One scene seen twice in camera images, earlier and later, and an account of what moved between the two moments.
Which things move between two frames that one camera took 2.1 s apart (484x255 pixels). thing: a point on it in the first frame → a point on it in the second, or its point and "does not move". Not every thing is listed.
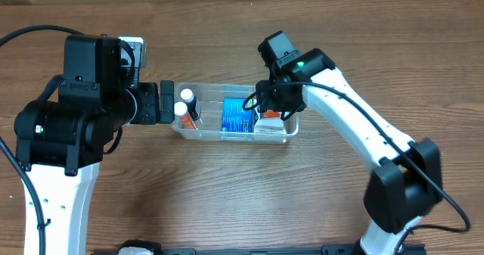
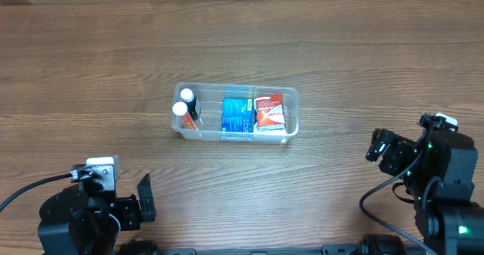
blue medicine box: x=235 y=119 does not move
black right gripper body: x=280 y=98 → x=396 y=155
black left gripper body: x=166 y=101 → x=134 y=206
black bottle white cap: x=188 y=97 does not move
